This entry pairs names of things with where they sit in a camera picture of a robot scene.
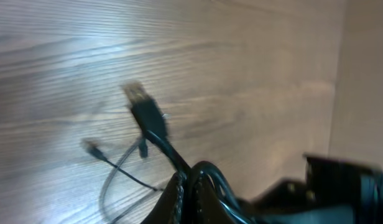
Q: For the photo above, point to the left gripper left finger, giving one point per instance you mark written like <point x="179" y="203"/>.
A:
<point x="168" y="209"/>

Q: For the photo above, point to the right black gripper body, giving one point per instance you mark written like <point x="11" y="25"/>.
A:
<point x="333" y="191"/>

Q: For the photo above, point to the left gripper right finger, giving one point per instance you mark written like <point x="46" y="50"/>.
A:
<point x="208" y="207"/>

